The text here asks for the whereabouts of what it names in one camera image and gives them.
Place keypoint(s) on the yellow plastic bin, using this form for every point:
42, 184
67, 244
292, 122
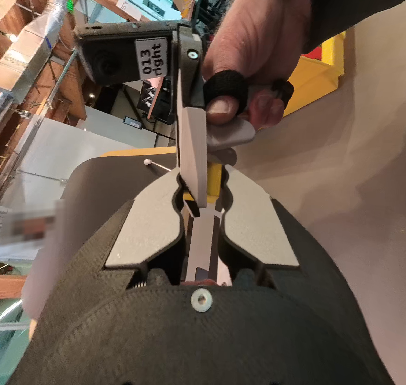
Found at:
314, 74

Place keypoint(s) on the silver ventilation duct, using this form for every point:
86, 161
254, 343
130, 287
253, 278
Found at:
28, 48

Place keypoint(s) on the person's right hand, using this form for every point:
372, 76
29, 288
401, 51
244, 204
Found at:
260, 29

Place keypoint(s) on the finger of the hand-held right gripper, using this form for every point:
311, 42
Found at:
192, 144
231, 132

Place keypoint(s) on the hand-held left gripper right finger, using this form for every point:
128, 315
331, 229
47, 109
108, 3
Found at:
260, 229

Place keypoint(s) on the person's right forearm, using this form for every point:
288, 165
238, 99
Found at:
355, 7

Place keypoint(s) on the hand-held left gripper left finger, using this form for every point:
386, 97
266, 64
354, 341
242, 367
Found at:
146, 233

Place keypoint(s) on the yellow toy cube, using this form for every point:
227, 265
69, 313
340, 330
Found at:
214, 182

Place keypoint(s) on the black wall sign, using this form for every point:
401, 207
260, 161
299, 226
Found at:
132, 122

